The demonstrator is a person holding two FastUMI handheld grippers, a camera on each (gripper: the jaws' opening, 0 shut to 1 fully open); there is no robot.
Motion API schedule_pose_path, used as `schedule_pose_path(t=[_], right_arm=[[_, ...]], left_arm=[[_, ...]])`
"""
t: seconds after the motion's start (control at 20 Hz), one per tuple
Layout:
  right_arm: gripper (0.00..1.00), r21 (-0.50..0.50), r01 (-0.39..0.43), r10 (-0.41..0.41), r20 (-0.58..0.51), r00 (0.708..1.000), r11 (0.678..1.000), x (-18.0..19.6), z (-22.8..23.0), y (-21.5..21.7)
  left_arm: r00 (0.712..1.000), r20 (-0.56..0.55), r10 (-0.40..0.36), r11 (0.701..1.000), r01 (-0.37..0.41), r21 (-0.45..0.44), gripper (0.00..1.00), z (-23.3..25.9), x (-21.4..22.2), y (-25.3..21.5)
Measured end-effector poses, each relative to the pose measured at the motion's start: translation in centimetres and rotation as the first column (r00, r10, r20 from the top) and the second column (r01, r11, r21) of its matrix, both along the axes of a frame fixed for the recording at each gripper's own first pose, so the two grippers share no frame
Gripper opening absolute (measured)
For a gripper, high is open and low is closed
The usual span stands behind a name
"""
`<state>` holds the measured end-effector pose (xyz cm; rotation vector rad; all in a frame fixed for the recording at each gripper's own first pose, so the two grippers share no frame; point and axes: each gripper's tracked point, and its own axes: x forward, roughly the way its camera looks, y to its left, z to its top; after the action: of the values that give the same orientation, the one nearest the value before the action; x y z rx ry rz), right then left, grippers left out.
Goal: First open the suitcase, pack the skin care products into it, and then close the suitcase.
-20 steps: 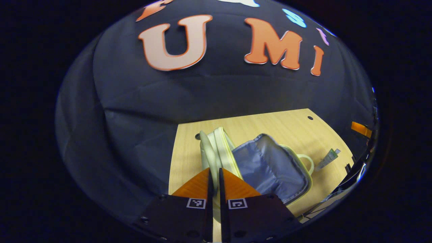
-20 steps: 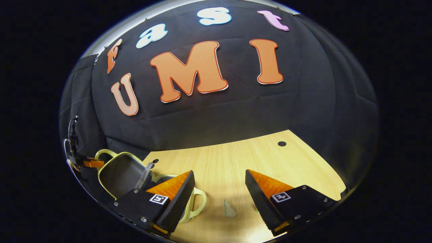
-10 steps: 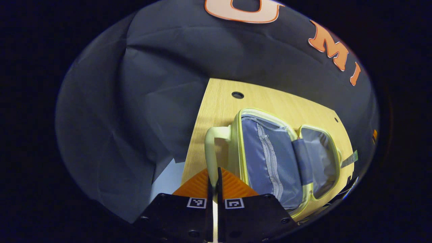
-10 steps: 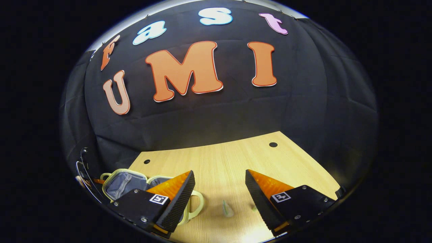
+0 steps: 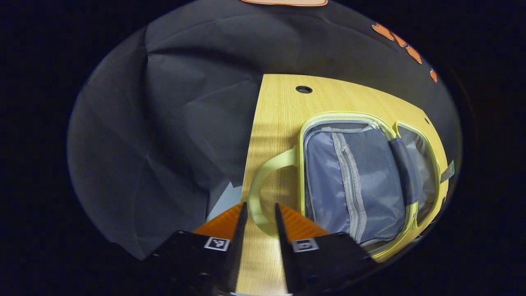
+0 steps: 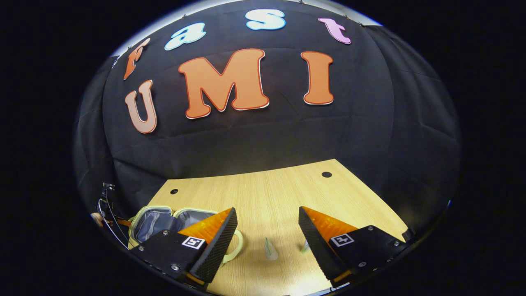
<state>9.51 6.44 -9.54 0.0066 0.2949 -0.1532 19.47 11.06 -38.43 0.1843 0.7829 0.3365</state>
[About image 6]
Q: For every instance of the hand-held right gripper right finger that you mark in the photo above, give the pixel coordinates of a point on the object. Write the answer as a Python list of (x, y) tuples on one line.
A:
[(314, 242)]

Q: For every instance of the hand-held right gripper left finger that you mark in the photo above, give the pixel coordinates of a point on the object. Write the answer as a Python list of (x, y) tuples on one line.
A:
[(222, 242)]

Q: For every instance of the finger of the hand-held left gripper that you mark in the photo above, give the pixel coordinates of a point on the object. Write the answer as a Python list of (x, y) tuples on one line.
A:
[(123, 222)]

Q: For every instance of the green skin care tube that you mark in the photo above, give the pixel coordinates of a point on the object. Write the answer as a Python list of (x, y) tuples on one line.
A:
[(305, 247)]

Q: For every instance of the light green small suitcase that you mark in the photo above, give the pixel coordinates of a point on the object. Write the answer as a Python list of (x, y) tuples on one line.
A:
[(154, 224)]

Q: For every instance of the white skin care tube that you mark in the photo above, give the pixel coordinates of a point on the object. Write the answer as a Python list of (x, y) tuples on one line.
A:
[(271, 250)]

